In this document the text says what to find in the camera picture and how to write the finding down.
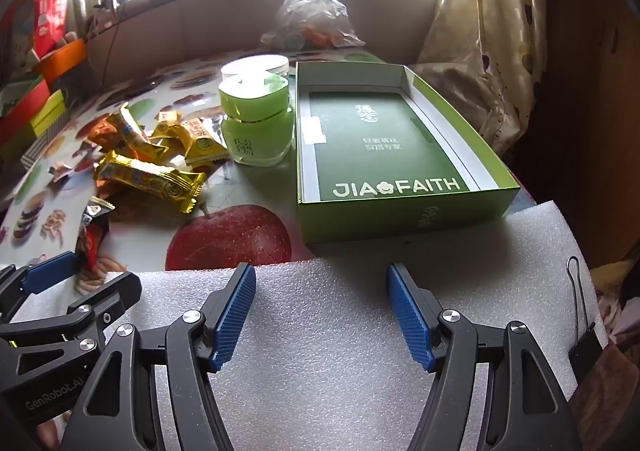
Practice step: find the small gold snack packet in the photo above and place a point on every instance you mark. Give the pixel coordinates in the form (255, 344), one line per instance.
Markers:
(167, 128)

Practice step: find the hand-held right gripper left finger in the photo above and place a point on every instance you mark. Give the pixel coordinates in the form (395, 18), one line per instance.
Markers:
(235, 311)

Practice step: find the lime green box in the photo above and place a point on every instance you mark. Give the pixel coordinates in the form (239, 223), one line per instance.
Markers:
(50, 111)

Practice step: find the red snack packet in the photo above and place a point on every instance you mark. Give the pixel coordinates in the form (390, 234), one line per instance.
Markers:
(92, 241)

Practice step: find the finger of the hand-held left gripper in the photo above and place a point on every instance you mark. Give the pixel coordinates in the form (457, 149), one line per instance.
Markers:
(115, 293)
(50, 273)

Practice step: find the red paper bag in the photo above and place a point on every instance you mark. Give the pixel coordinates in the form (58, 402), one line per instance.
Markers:
(52, 6)

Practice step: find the green cardboard box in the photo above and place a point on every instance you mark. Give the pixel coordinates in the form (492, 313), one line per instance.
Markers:
(390, 146)

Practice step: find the clear plastic bag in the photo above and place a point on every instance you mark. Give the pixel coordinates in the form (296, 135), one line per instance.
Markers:
(310, 11)

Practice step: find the person's left hand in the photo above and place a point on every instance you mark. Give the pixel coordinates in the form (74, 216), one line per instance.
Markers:
(52, 436)

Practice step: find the orange snack packet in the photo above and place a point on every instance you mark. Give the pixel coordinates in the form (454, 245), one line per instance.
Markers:
(120, 131)

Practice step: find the green cosmetic jar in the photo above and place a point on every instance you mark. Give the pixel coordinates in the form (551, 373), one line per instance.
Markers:
(255, 131)

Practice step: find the orange box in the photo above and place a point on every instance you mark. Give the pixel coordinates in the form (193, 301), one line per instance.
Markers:
(65, 56)

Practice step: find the colourful patterned cloth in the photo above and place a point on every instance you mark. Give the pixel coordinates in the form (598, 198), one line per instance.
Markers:
(615, 301)

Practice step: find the clear jar with white lid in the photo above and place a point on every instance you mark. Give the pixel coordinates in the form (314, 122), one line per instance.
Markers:
(255, 63)

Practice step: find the white foam sheet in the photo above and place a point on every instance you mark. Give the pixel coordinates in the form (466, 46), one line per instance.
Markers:
(320, 331)

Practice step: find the red corrugated box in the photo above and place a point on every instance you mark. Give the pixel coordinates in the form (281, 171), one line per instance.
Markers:
(25, 106)

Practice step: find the long gold snack packet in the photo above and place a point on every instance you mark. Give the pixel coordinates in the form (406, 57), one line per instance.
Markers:
(150, 178)

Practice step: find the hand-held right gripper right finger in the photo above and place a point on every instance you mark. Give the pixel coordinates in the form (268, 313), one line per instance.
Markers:
(407, 316)

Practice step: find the cream patterned curtain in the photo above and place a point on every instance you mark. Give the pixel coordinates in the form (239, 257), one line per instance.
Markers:
(515, 6)

